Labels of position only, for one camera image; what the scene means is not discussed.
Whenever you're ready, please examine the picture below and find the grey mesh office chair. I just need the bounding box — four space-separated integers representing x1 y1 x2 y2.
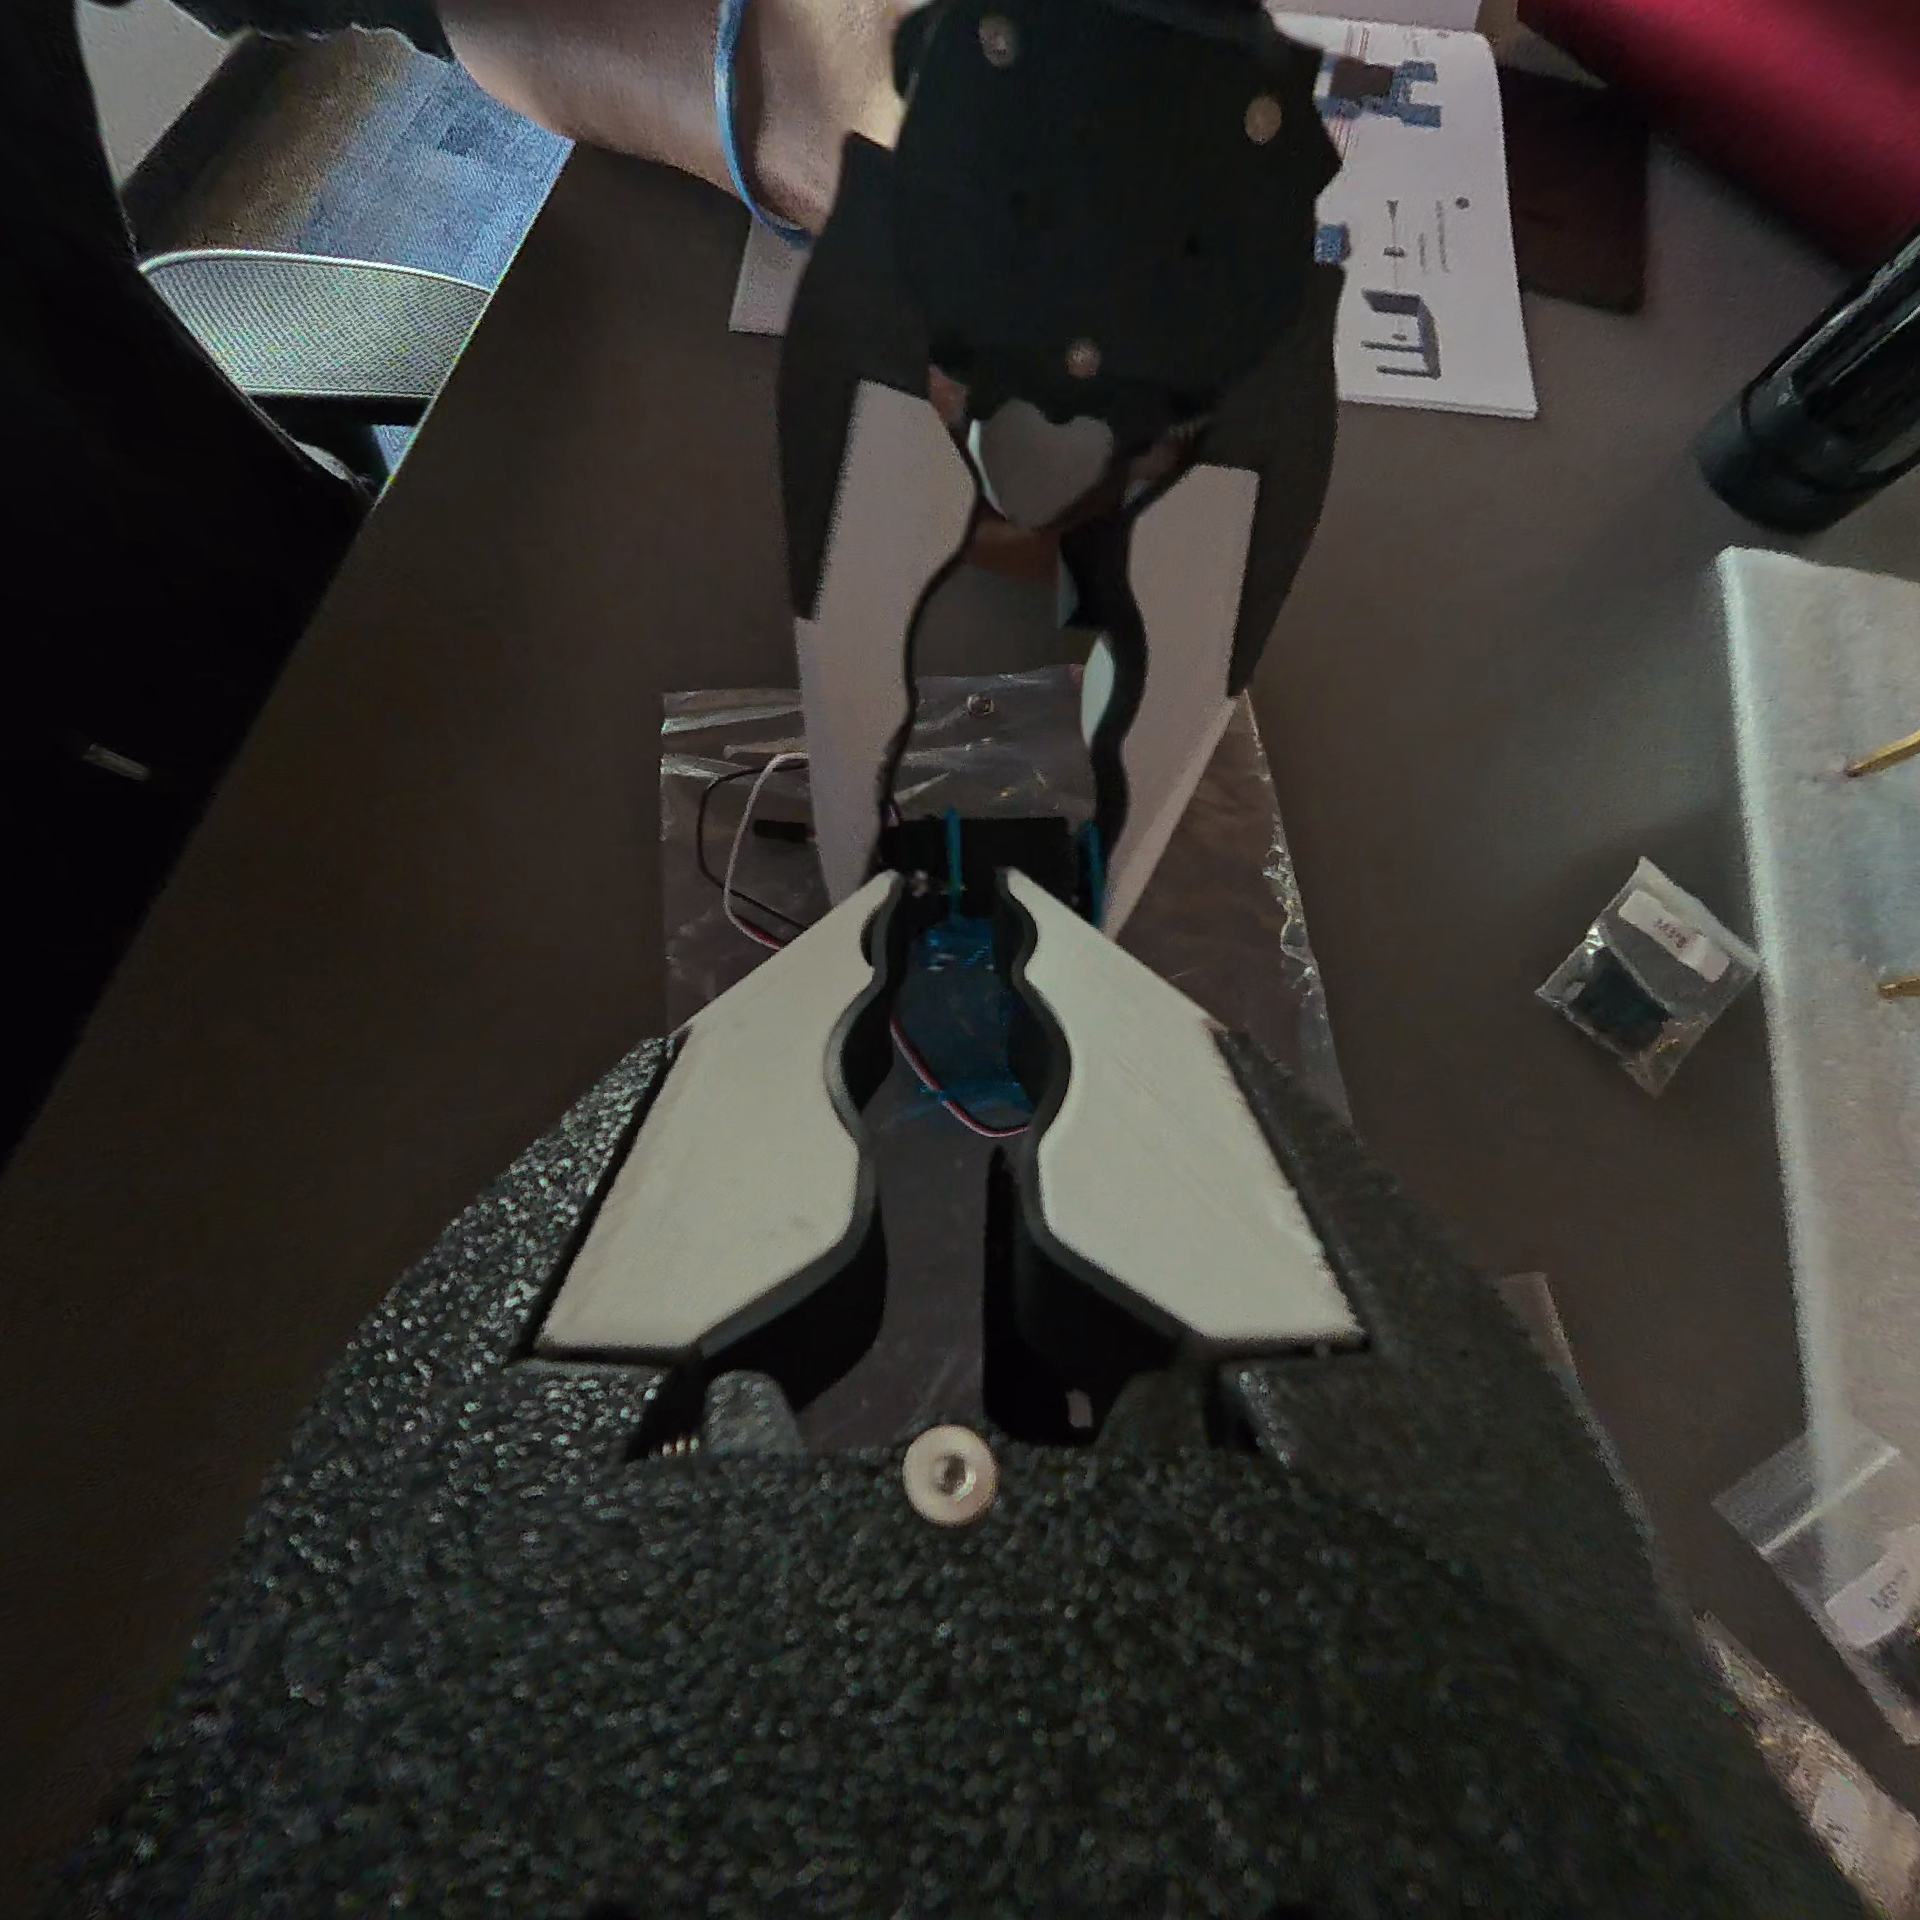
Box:
136 240 489 483

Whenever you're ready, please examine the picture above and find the red white black servo cable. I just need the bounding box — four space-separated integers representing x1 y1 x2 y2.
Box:
696 750 1037 1150

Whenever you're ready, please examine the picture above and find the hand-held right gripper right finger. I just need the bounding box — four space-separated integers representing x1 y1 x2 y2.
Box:
988 862 1369 1355

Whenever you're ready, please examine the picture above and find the dark brown flat case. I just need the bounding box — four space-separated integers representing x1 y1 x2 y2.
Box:
1499 67 1653 313

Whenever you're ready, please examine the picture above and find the large clear plastic bag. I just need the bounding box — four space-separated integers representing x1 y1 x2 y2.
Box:
661 660 1354 1427

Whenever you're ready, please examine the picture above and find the white instruction manual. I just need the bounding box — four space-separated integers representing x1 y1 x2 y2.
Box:
731 16 1541 424

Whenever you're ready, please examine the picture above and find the black bottle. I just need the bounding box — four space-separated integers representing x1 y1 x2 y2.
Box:
1697 225 1920 536

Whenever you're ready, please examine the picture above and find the person's left forearm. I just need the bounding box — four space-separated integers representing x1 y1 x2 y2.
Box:
433 0 769 213

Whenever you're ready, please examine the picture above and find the blue wristband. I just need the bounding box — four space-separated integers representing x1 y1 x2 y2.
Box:
712 0 819 250

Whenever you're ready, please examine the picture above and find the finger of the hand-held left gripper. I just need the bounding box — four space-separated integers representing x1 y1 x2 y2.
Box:
1067 449 1261 934
792 378 991 905

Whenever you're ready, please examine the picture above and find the zip bag with black parts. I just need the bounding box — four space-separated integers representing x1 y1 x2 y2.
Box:
1536 858 1760 1098

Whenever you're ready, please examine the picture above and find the pile of clear screw bags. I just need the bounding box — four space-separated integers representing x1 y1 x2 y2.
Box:
1499 1275 1920 1920

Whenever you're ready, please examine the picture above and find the blue perforated metal bracket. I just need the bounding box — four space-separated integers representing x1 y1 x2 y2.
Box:
888 915 1052 1129

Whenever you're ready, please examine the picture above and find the red cylinder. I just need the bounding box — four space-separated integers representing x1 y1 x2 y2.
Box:
1515 0 1920 273

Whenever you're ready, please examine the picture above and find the white foam sheet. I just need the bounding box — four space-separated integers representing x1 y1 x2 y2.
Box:
1716 546 1920 1517

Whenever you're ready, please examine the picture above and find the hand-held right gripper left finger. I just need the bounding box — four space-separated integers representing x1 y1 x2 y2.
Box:
529 870 906 1363

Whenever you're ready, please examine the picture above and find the person's left hand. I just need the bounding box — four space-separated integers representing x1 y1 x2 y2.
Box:
751 0 915 233

